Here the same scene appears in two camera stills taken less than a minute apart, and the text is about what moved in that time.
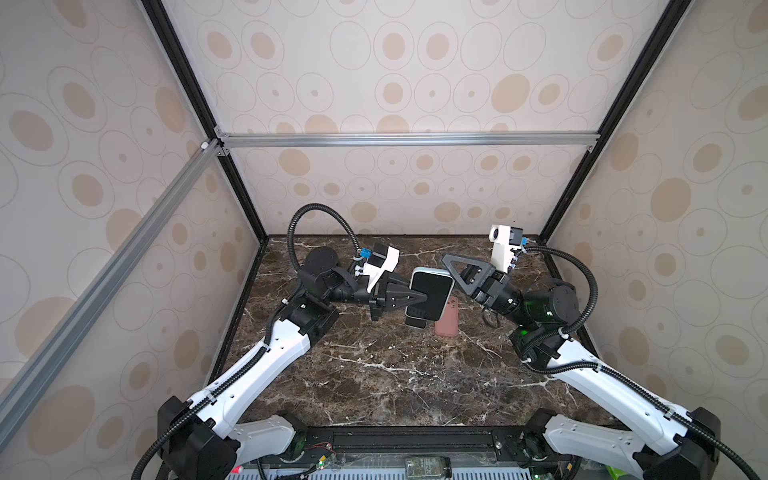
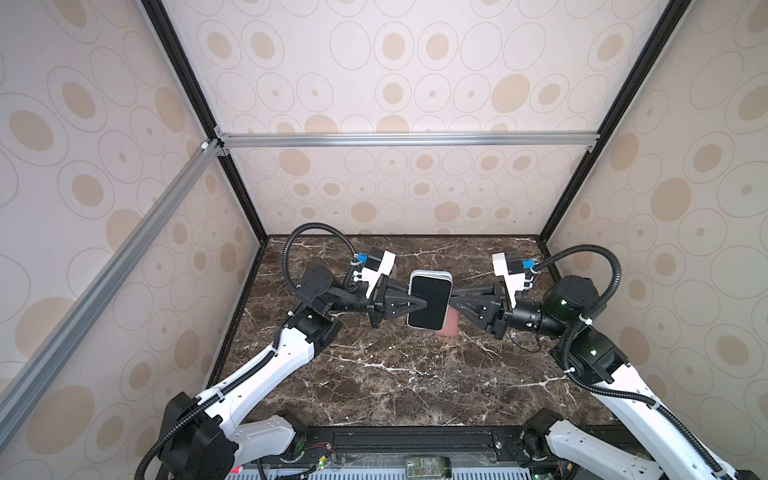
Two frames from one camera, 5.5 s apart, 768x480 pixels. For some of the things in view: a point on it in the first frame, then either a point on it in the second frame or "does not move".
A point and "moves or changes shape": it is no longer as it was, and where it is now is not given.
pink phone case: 448,324 does not move
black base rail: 520,445 does not move
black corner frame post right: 669,22 does not move
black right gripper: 487,288 -> 498,312
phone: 437,285 moves or changes shape
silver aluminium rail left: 32,374 does not move
